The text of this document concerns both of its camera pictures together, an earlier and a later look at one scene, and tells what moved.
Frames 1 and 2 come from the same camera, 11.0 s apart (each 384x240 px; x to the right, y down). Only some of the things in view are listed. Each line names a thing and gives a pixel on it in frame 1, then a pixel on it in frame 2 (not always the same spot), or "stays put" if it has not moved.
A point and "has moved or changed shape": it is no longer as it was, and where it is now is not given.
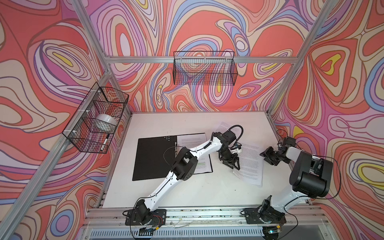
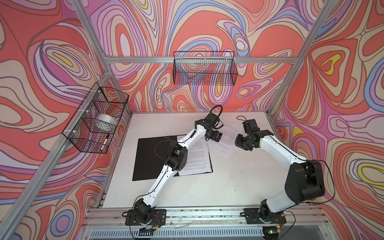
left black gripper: x=234 y=160 to x=215 y=138
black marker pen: x=104 y=143 stays put
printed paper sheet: x=251 y=164 to x=198 y=160
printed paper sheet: x=224 y=127 has moved or changed shape
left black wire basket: x=92 y=127 stays put
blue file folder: x=155 y=155 stays put
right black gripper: x=266 y=153 to x=238 y=143
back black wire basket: x=204 y=68 stays put
